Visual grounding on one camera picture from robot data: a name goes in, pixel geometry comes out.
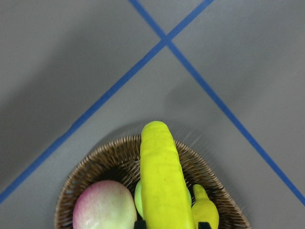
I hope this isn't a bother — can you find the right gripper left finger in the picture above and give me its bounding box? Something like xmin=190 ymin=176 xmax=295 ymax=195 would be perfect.
xmin=134 ymin=220 xmax=147 ymax=229

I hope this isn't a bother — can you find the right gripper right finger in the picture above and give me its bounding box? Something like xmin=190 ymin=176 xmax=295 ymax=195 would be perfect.
xmin=198 ymin=222 xmax=210 ymax=229

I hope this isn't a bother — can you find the yellow banana with dark tip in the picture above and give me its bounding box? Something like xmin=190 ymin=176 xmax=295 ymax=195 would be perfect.
xmin=191 ymin=184 xmax=219 ymax=229

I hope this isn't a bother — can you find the greenish yellow banana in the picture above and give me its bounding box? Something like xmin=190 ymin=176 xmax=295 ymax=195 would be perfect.
xmin=140 ymin=121 xmax=195 ymax=229

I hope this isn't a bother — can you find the wicker fruit basket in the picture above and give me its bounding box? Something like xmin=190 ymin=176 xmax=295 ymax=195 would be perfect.
xmin=53 ymin=135 xmax=251 ymax=229

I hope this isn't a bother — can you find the pink peach apple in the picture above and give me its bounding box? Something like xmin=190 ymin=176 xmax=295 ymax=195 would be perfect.
xmin=72 ymin=180 xmax=137 ymax=229

